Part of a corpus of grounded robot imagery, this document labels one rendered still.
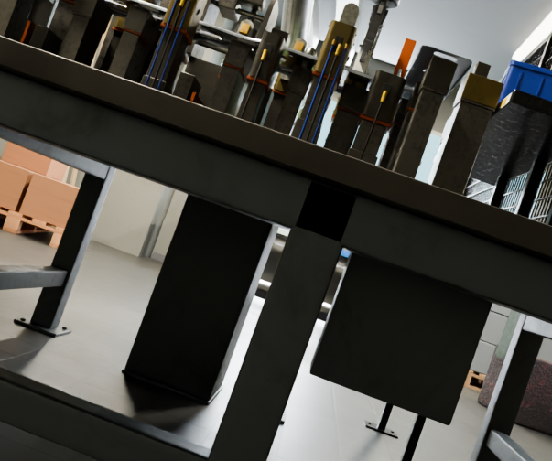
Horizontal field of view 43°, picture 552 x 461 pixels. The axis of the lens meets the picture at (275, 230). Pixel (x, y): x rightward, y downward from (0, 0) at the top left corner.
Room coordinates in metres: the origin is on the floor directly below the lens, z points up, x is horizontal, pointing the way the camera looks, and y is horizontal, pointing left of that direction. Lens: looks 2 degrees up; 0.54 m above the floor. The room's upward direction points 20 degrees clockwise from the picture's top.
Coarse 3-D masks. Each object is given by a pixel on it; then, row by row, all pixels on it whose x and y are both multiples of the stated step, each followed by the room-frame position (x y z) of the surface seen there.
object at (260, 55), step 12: (264, 36) 1.51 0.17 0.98; (276, 36) 1.51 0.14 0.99; (264, 48) 1.51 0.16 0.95; (276, 48) 1.51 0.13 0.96; (264, 60) 1.50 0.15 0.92; (276, 60) 1.52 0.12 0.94; (252, 72) 1.51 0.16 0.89; (264, 72) 1.51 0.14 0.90; (252, 84) 1.52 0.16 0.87; (264, 84) 1.51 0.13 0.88; (252, 96) 1.52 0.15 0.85; (240, 108) 1.52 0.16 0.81; (252, 108) 1.52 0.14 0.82; (252, 120) 1.52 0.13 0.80
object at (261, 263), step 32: (192, 224) 2.31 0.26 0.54; (224, 224) 2.30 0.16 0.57; (256, 224) 2.29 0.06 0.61; (192, 256) 2.30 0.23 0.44; (224, 256) 2.30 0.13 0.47; (256, 256) 2.29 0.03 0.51; (160, 288) 2.31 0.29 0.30; (192, 288) 2.30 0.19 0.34; (224, 288) 2.29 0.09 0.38; (256, 288) 2.58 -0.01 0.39; (160, 320) 2.31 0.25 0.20; (192, 320) 2.30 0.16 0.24; (224, 320) 2.29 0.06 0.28; (160, 352) 2.30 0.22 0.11; (192, 352) 2.29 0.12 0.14; (224, 352) 2.29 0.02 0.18; (160, 384) 2.30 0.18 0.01; (192, 384) 2.29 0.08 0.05
